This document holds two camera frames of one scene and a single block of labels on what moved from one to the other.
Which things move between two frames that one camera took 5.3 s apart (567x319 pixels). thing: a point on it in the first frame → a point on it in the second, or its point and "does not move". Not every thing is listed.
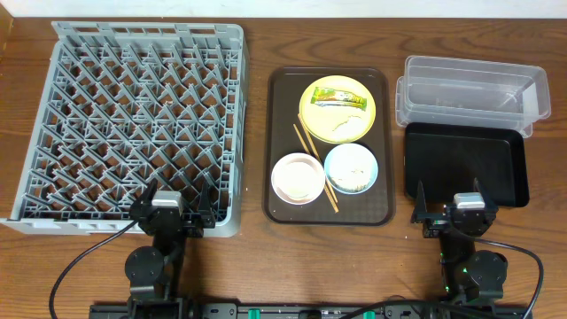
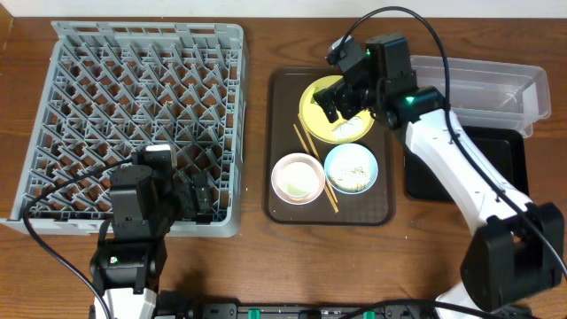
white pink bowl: [298, 178] does not move
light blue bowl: [351, 168] does not move
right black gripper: [437, 224] → [324, 99]
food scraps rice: [350, 174] does not move
